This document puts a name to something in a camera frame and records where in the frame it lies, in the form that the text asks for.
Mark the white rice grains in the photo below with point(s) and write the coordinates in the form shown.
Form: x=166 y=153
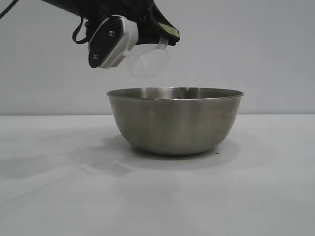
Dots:
x=152 y=84

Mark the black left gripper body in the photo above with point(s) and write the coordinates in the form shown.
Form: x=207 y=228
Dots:
x=137 y=9

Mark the clear plastic measuring cup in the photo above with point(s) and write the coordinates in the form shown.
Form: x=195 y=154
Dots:
x=150 y=61

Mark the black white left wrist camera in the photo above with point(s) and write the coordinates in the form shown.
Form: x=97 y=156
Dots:
x=108 y=41

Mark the stainless steel mixing bowl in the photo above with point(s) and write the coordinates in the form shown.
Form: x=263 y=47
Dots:
x=174 y=123

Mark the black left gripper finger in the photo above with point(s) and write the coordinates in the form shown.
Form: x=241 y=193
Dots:
x=151 y=35
x=160 y=18

